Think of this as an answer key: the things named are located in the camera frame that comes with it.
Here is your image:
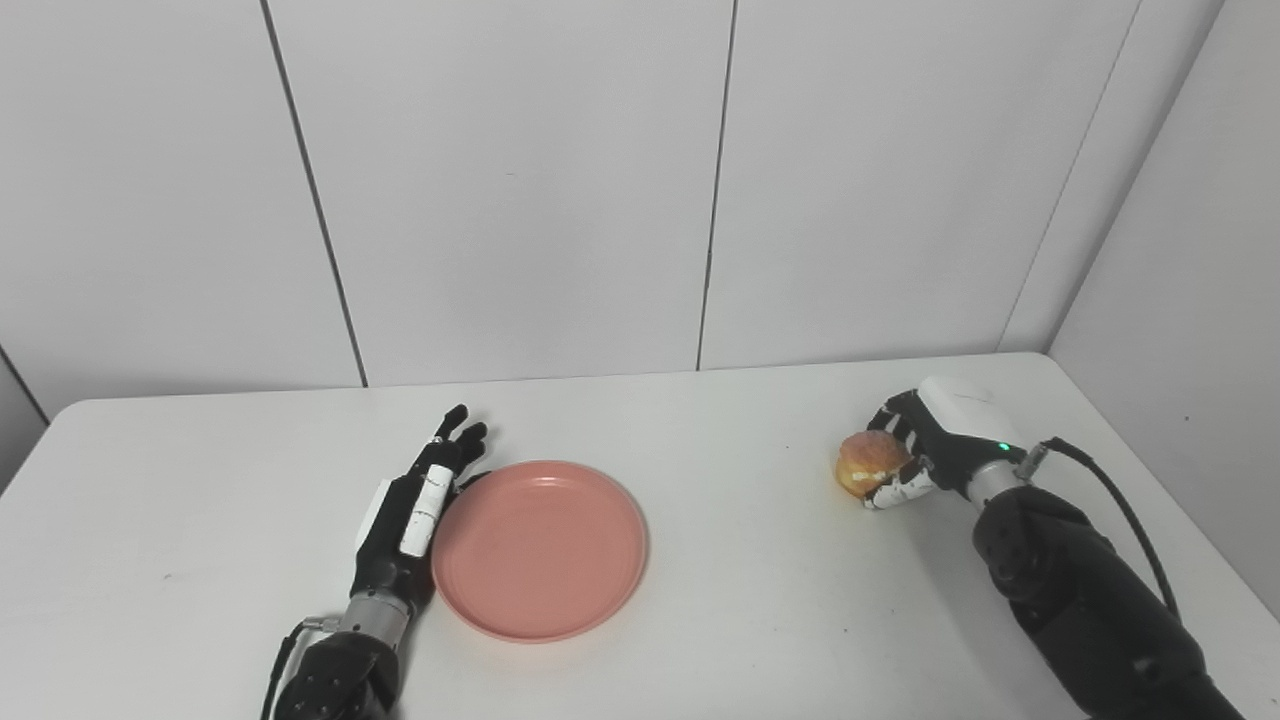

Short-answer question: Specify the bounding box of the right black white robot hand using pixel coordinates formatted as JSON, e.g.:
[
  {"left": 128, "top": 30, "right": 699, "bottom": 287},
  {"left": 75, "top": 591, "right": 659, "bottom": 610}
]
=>
[{"left": 862, "top": 376, "right": 1029, "bottom": 511}]

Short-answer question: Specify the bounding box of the pink round plate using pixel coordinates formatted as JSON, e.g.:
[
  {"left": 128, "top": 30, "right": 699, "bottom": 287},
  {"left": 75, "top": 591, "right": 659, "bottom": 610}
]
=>
[{"left": 431, "top": 460, "right": 649, "bottom": 643}]

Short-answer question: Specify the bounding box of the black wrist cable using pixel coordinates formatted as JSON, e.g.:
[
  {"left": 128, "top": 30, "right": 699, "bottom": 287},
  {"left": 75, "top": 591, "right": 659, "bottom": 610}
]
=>
[
  {"left": 1015, "top": 437, "right": 1183, "bottom": 621},
  {"left": 260, "top": 618, "right": 341, "bottom": 720}
]

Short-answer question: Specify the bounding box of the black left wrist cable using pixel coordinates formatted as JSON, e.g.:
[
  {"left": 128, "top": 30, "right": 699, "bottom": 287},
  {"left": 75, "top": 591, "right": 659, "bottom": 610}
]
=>
[{"left": 260, "top": 618, "right": 341, "bottom": 720}]

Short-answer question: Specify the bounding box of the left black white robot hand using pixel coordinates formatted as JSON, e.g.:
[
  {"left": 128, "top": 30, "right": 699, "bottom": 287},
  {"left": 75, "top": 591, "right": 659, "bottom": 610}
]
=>
[{"left": 350, "top": 404, "right": 491, "bottom": 606}]

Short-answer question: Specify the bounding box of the cream puff pastry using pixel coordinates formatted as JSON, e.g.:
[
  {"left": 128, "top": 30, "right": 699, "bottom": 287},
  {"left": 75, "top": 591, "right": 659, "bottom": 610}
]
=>
[{"left": 836, "top": 430, "right": 913, "bottom": 499}]

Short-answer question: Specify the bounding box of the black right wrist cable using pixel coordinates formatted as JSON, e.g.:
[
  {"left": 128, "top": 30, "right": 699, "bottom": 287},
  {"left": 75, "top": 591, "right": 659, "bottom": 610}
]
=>
[{"left": 1015, "top": 437, "right": 1183, "bottom": 621}]

